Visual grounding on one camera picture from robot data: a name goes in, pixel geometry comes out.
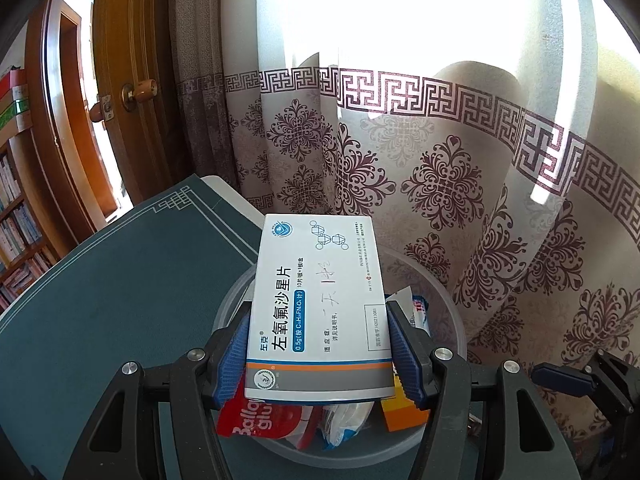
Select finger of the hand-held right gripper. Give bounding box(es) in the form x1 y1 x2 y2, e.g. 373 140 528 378
531 364 596 400

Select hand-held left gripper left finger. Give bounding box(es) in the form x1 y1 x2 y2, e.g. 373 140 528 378
62 300 253 480

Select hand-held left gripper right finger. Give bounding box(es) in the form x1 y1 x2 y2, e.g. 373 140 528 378
385 300 582 480

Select blue cracker packet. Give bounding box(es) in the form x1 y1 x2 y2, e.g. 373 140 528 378
395 287 432 333

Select orange and yellow toy block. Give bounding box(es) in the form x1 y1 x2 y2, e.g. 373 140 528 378
380 375 432 432

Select clear plastic bowl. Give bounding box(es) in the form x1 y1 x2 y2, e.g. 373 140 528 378
212 252 468 461

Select red glue packet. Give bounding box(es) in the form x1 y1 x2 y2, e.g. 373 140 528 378
216 395 326 448

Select white plastic packet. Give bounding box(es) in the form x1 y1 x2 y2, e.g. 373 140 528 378
320 400 376 451

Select white and blue medicine box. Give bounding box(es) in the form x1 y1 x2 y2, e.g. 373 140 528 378
244 214 396 403

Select patterned beige curtain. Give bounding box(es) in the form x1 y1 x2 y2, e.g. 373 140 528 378
167 0 640 461

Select rows of books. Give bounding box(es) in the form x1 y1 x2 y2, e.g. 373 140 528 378
0 155 58 306

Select wooden bookshelf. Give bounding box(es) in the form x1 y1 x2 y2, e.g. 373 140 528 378
0 125 66 311

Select green cardboard box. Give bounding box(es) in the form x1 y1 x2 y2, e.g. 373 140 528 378
0 99 30 128

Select wooden door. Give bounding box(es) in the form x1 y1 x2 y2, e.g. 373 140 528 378
90 0 193 211

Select red cardboard box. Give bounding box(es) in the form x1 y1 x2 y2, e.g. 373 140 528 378
0 70 26 98

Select wooden door frame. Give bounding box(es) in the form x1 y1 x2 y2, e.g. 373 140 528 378
25 0 126 261

